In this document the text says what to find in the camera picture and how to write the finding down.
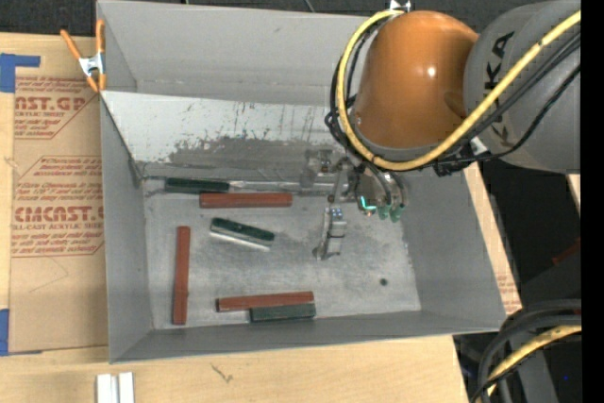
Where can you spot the dark green flat block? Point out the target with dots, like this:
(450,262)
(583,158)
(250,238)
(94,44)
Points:
(243,231)
(283,312)
(196,185)

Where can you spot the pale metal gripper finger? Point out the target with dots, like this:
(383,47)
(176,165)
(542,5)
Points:
(326,245)
(340,231)

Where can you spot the red-brown flat block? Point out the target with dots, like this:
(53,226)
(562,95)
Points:
(181,273)
(245,200)
(264,300)

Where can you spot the grey metal bin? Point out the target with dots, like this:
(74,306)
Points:
(264,269)

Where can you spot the brown cardboard board, red print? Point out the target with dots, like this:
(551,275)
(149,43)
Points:
(56,203)

